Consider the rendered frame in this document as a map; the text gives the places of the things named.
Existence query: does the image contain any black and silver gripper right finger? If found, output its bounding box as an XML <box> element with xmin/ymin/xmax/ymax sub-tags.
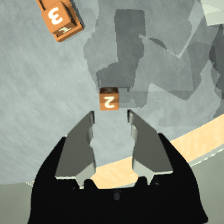
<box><xmin>127</xmin><ymin>109</ymin><xmax>208</xmax><ymax>224</ymax></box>

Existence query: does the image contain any brown cube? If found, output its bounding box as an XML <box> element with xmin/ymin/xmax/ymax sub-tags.
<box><xmin>41</xmin><ymin>1</ymin><xmax>77</xmax><ymax>36</ymax></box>
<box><xmin>99</xmin><ymin>87</ymin><xmax>119</xmax><ymax>111</ymax></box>

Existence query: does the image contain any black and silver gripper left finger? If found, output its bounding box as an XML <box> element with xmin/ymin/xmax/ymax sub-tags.
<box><xmin>27</xmin><ymin>110</ymin><xmax>96</xmax><ymax>224</ymax></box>

